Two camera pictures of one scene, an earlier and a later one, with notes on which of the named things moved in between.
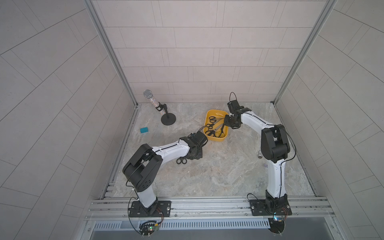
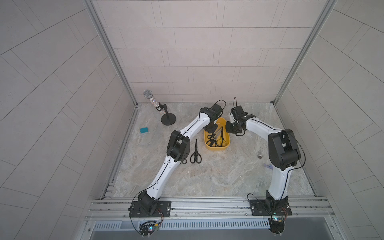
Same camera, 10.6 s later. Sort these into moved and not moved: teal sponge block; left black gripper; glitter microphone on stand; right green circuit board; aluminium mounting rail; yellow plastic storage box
Moved: left black gripper; yellow plastic storage box
Not moved: aluminium mounting rail; teal sponge block; glitter microphone on stand; right green circuit board
